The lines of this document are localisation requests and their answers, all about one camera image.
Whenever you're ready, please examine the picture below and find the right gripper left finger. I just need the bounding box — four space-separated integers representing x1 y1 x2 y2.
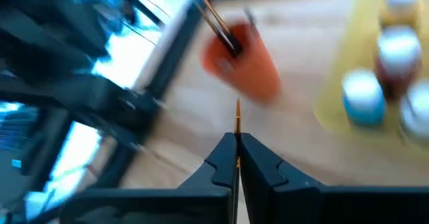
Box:
59 132 240 224

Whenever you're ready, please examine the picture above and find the red paint bottle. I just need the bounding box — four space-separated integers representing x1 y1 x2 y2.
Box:
375 25 422 101

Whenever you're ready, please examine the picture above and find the yellow translucent plastic tray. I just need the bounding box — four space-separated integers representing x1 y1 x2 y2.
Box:
313 0 429 151

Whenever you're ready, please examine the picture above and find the red-orange plastic cup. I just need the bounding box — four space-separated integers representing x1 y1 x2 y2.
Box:
200 21 282 105

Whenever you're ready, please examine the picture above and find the small yellow paint bottle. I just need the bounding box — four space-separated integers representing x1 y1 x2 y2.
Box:
378 0 425 29

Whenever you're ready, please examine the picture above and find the light blue paint bottle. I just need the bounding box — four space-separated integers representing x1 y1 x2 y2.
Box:
341 68 387 127

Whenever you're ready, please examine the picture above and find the black aluminium table frame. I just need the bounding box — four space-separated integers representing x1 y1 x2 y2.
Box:
90 0 369 191

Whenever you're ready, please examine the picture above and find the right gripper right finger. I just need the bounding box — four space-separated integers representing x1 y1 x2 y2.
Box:
238 132 429 224

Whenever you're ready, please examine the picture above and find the white paint bottle black label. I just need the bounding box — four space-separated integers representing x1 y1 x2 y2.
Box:
398 79 429 144

